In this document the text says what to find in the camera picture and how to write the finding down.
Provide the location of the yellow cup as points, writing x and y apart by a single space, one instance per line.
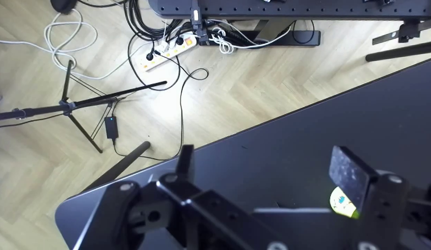
340 204

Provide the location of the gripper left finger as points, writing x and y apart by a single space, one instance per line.
187 208

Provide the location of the black power adapter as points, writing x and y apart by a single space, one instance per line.
111 127

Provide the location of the black round foot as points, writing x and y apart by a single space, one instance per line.
63 5

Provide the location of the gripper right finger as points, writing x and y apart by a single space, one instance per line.
385 208

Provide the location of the white power strip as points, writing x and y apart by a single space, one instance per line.
168 52

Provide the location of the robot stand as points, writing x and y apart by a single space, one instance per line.
305 8

